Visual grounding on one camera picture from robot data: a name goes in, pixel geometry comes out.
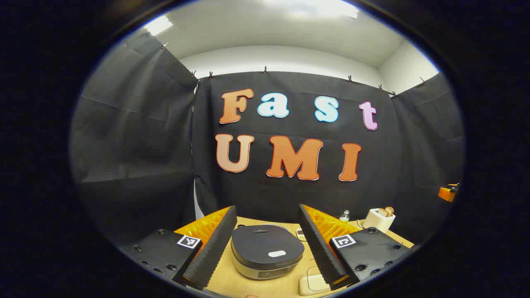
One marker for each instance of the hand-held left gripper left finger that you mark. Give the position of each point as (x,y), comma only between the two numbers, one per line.
(211,248)

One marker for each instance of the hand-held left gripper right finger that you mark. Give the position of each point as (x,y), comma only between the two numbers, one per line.
(321,248)

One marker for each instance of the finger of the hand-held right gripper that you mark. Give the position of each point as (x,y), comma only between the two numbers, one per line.
(447,193)

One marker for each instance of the black and silver rice cooker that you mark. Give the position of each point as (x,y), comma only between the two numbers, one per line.
(265,248)

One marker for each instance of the white divided grain dish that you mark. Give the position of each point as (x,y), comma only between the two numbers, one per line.
(301,234)

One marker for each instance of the white rectangular tray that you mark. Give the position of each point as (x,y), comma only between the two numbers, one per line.
(312,283)

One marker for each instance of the green clear bottle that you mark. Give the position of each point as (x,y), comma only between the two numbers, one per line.
(344,216)

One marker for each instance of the white toaster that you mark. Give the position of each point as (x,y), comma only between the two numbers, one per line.
(379,223)

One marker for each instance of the bread slices in toaster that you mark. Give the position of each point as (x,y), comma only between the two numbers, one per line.
(386,211)

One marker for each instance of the black backdrop cloth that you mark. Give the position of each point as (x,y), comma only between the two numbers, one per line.
(136,136)

